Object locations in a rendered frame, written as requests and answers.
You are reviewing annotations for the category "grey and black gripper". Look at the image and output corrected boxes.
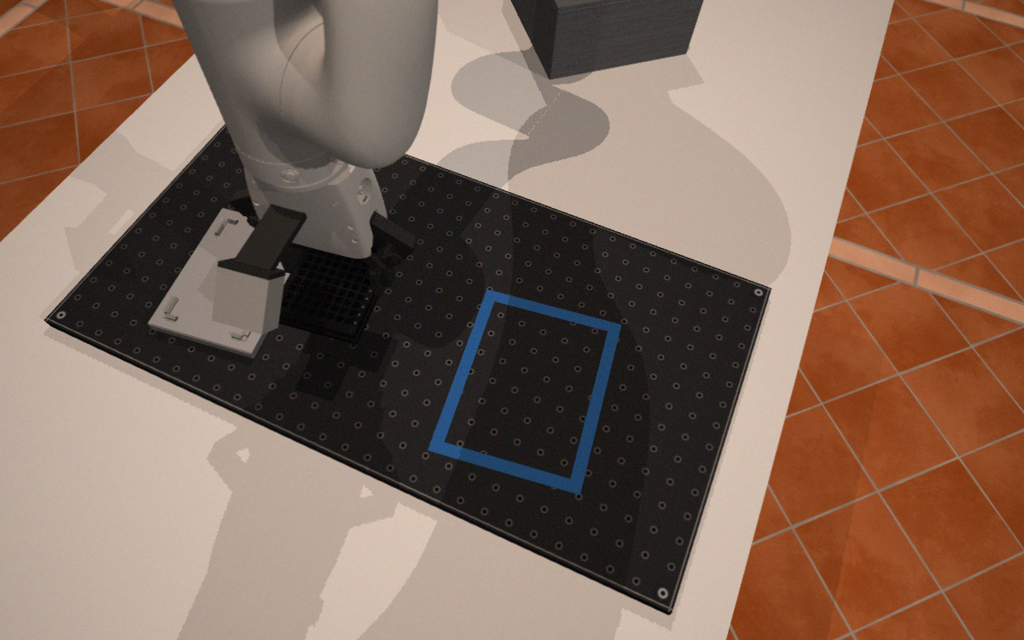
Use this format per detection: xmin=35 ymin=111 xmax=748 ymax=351
xmin=229 ymin=160 xmax=418 ymax=298

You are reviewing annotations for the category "blue tape outline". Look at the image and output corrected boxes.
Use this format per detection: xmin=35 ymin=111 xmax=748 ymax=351
xmin=428 ymin=290 xmax=621 ymax=495

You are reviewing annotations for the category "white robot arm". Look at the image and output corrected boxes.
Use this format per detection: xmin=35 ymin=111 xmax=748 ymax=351
xmin=172 ymin=0 xmax=438 ymax=334

